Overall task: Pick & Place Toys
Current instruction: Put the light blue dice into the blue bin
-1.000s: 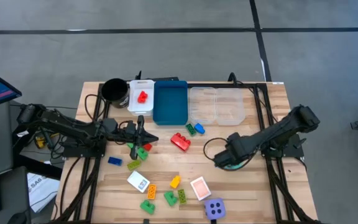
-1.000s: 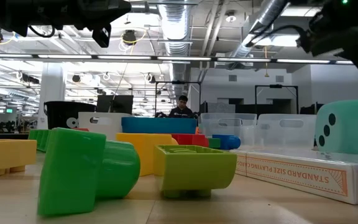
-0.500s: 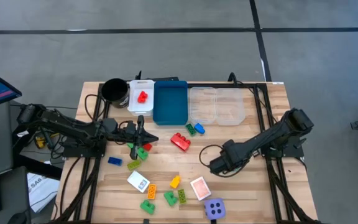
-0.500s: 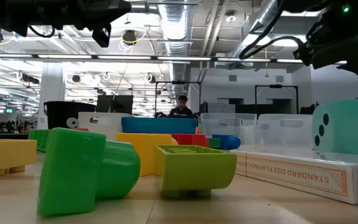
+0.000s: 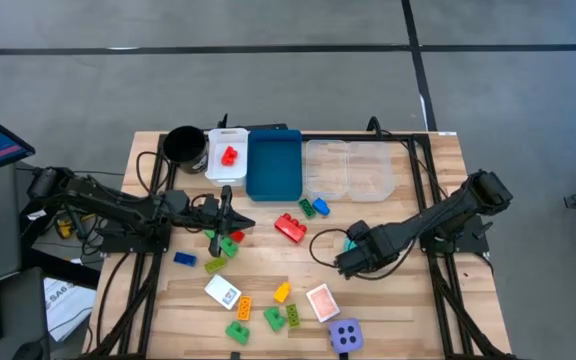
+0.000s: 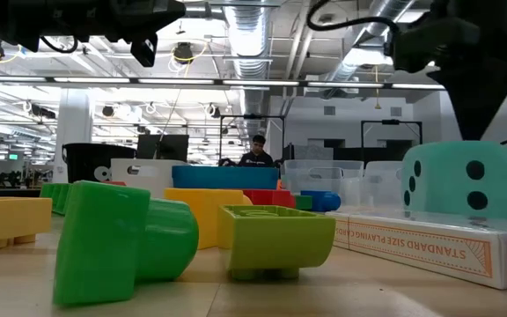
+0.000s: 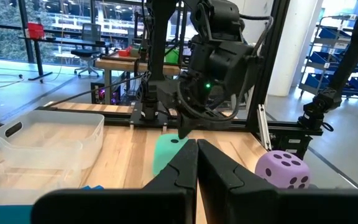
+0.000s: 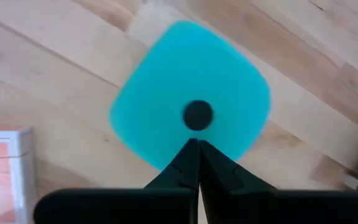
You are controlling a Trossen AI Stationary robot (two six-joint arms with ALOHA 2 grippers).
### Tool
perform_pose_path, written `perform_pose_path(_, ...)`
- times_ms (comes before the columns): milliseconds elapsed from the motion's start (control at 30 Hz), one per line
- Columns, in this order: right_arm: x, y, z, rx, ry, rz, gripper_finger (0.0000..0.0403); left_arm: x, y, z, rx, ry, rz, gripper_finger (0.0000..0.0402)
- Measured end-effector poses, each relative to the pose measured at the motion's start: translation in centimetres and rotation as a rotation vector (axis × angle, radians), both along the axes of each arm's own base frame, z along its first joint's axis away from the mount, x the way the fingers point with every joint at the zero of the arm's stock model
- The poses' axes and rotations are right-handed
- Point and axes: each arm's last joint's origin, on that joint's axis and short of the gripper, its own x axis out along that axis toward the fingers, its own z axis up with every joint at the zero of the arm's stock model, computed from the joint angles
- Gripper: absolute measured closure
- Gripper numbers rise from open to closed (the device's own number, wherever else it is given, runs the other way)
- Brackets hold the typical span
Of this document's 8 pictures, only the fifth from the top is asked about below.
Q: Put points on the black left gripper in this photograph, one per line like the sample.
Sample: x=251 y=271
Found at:
x=218 y=220

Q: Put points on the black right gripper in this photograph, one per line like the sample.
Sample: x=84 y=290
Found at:
x=368 y=250

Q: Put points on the small red toy brick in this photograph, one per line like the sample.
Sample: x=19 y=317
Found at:
x=229 y=156
x=238 y=236

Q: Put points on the teal foam die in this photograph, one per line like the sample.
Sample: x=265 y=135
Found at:
x=349 y=245

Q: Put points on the large red toy brick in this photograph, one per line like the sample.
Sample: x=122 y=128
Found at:
x=290 y=228

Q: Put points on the light blue toy brick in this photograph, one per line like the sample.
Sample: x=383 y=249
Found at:
x=321 y=207

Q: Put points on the dark blue toy brick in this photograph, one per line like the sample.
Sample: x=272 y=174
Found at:
x=185 y=259

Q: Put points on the dark green toy brick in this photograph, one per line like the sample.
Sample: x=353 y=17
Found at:
x=307 y=208

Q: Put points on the red patterned card box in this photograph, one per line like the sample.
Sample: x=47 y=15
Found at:
x=323 y=302

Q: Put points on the yellow toy brick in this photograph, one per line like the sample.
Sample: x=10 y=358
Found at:
x=282 y=292

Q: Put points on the orange toy brick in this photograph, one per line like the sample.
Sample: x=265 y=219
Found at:
x=244 y=308

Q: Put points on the purple foam die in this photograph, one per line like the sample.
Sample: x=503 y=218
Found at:
x=345 y=336

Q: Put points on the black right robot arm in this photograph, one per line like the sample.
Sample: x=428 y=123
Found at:
x=443 y=210

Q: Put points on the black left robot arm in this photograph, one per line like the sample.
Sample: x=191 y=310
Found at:
x=118 y=207

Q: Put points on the white plastic bin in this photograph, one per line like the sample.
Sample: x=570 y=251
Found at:
x=225 y=175

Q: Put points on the teal plastic bin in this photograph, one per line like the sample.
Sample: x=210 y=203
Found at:
x=274 y=165

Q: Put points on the white card box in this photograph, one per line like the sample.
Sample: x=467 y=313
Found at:
x=222 y=292

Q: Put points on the black cup with face print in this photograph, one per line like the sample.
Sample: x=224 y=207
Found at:
x=184 y=147

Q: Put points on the yellow plug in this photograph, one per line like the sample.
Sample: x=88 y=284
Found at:
x=64 y=229

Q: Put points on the white printed paper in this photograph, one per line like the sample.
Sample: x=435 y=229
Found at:
x=65 y=305

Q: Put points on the black computer mouse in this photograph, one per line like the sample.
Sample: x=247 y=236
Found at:
x=28 y=350

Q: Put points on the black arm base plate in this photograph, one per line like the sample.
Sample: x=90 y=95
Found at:
x=118 y=245
x=463 y=242

